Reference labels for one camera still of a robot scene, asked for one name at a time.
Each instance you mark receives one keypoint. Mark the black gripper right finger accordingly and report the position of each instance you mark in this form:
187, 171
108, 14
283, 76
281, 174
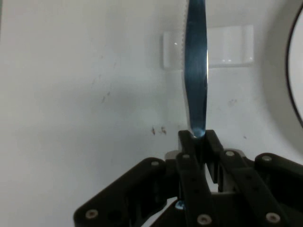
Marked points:
255, 189

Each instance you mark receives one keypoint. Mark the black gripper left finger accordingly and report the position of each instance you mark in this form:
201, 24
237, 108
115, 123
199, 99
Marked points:
132, 189

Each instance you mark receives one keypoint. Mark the steel table knife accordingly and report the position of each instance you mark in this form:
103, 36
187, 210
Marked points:
195, 59

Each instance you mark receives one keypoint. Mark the white plate with black rim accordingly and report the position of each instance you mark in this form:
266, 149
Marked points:
297, 71

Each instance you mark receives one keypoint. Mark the white plastic cutlery rest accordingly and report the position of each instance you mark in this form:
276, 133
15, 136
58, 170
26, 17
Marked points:
227, 47

